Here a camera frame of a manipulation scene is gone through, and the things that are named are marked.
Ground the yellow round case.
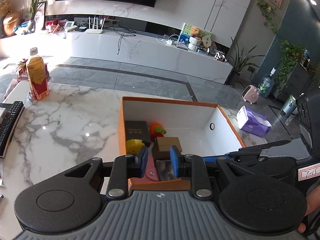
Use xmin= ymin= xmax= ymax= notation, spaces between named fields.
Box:
xmin=126 ymin=139 xmax=147 ymax=155

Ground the pink leather wallet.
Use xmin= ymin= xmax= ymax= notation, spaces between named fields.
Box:
xmin=129 ymin=153 xmax=159 ymax=186

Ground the small brown cardboard box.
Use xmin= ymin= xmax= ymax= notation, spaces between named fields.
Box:
xmin=152 ymin=137 xmax=182 ymax=161

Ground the black textured gift box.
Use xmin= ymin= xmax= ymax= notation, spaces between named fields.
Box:
xmin=124 ymin=121 xmax=151 ymax=147

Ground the orange red crochet toy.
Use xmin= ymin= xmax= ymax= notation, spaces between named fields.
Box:
xmin=149 ymin=123 xmax=167 ymax=142

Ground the person's right hand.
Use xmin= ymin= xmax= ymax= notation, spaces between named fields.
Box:
xmin=298 ymin=185 xmax=320 ymax=233

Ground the purple tissue pack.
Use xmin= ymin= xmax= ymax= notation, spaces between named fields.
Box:
xmin=236 ymin=106 xmax=272 ymax=137

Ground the orange cardboard storage box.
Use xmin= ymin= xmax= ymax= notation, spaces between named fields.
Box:
xmin=118 ymin=96 xmax=246 ymax=193

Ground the grey trash bin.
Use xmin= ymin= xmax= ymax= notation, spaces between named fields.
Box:
xmin=280 ymin=95 xmax=297 ymax=118

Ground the pink small heater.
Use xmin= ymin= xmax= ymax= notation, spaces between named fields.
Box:
xmin=242 ymin=85 xmax=260 ymax=104

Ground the blue water jug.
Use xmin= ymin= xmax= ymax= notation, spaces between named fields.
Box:
xmin=258 ymin=68 xmax=276 ymax=98

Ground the potted green plant right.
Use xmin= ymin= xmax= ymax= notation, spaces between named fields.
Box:
xmin=227 ymin=38 xmax=265 ymax=87

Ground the hanging ivy plant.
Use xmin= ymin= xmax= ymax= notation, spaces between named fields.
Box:
xmin=275 ymin=40 xmax=305 ymax=92

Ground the cow figurine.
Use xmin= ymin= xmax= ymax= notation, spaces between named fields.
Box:
xmin=214 ymin=50 xmax=228 ymax=63

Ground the white marble tv cabinet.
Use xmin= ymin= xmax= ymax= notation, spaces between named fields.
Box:
xmin=1 ymin=30 xmax=232 ymax=84

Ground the red yellow drink carton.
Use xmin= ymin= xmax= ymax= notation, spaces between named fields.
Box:
xmin=26 ymin=47 xmax=49 ymax=100

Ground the black remote control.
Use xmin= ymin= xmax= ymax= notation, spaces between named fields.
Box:
xmin=1 ymin=101 xmax=24 ymax=158

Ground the green picture board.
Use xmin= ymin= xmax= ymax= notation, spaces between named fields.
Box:
xmin=178 ymin=23 xmax=212 ymax=45

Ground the brown teddy bear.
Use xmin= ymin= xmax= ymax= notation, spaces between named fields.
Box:
xmin=190 ymin=27 xmax=201 ymax=38

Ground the white small box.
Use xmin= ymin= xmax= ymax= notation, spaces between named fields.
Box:
xmin=0 ymin=107 xmax=7 ymax=124

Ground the red gift box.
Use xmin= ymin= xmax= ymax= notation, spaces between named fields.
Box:
xmin=17 ymin=63 xmax=51 ymax=82

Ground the white wifi router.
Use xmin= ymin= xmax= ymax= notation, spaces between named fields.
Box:
xmin=85 ymin=17 xmax=103 ymax=34

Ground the orange round vase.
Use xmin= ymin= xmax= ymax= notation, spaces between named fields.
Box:
xmin=3 ymin=11 xmax=21 ymax=36

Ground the green plant in vase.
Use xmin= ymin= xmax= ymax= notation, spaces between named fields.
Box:
xmin=27 ymin=0 xmax=48 ymax=33

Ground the black cable on cabinet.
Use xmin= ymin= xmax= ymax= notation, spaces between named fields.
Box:
xmin=113 ymin=24 xmax=137 ymax=55

